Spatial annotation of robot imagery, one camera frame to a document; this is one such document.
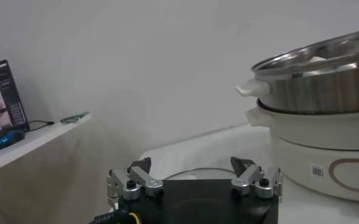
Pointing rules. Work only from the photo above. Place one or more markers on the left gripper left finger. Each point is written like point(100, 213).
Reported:
point(142, 178)

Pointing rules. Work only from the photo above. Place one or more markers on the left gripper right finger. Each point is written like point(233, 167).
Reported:
point(249, 176)

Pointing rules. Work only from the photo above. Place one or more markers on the glass pot lid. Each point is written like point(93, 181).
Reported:
point(197, 174)

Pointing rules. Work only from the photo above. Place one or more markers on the stainless steel steamer basket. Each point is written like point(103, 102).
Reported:
point(319, 91)

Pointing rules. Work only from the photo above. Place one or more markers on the cream electric cooker base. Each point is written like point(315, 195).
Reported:
point(304, 134)

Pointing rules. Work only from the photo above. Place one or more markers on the green grey card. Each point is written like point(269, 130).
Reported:
point(74, 117)

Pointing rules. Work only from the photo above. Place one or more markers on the white side table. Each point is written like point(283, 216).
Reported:
point(39, 140)

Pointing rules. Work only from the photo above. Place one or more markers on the blue computer mouse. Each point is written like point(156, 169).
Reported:
point(5, 140)

